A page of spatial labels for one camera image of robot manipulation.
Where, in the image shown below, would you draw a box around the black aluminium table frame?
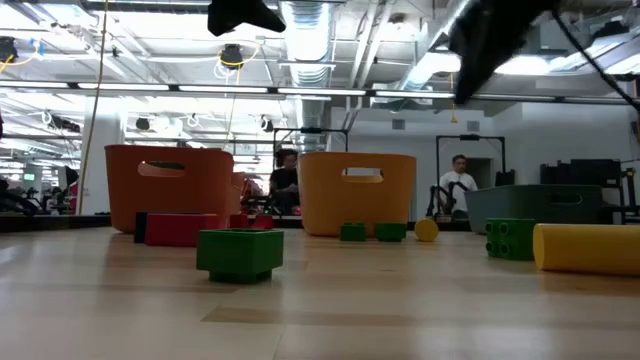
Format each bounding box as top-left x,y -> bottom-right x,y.
0,213 -> 640,236

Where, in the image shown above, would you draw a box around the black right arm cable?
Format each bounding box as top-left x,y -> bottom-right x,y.
549,7 -> 640,115

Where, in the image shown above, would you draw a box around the grey-green plastic bin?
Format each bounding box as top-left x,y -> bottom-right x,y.
463,184 -> 605,235

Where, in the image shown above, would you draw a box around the yellow hanging cable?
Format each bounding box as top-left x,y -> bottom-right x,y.
76,0 -> 109,217

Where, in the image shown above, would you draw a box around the long yellow cylinder block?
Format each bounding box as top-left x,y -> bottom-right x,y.
532,222 -> 640,277

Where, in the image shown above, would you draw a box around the yellow plastic bin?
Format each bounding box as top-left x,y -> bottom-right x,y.
298,151 -> 418,238

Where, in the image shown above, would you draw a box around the LED light bar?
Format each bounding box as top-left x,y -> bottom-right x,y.
0,79 -> 640,106

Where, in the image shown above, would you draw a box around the red rectangular block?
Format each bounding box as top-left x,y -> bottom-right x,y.
143,213 -> 225,248

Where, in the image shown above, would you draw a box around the short yellow cylinder block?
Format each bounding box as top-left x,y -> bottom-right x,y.
413,217 -> 441,244

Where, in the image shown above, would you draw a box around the blue building block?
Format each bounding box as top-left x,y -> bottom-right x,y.
132,211 -> 149,245

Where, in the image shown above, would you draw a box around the round silver ventilation duct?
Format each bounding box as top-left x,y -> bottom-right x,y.
277,0 -> 335,154

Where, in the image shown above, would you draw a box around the black storage crates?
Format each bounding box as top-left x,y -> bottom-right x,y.
539,158 -> 624,187

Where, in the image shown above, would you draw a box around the rectangular silver ceiling duct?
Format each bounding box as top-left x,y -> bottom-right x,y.
399,0 -> 471,91

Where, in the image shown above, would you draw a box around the yellow hanging pendant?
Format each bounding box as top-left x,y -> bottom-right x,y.
448,72 -> 460,125

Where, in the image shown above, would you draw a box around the black gantry frame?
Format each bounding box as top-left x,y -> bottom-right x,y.
435,134 -> 507,201
271,127 -> 350,221

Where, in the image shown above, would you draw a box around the orange plastic bin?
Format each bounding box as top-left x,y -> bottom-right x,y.
103,144 -> 247,235

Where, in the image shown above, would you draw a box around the black equipment stand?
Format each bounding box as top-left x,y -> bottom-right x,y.
618,167 -> 640,225

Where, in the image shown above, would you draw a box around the small green building block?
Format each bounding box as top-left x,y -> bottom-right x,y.
339,221 -> 367,243
373,221 -> 408,244

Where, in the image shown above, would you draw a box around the black ceiling cable reel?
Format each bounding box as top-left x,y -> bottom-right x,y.
0,35 -> 19,64
218,43 -> 246,71

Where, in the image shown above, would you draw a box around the person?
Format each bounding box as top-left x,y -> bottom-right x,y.
268,148 -> 302,216
438,154 -> 480,221

